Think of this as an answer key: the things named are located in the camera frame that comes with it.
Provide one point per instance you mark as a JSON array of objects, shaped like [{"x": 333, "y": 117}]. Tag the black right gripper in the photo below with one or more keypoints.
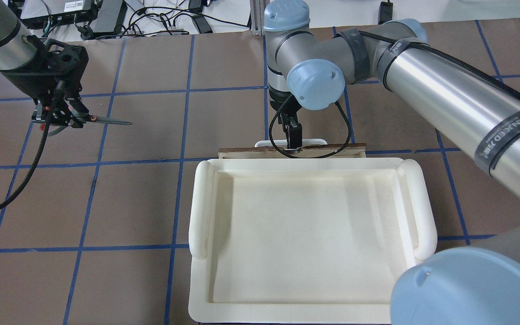
[{"x": 279, "y": 98}]

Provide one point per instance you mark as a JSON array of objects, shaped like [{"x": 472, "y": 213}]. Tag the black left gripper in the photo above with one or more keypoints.
[{"x": 21, "y": 83}]

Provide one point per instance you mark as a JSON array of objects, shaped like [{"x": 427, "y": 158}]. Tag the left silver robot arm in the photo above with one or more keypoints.
[{"x": 15, "y": 50}]

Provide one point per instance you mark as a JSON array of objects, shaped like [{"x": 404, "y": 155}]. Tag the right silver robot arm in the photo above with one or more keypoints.
[{"x": 471, "y": 285}]

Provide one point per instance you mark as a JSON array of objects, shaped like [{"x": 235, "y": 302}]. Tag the black power brick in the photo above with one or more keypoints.
[{"x": 109, "y": 18}]

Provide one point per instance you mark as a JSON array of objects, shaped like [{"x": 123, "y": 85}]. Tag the white foam tray box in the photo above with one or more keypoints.
[{"x": 303, "y": 240}]

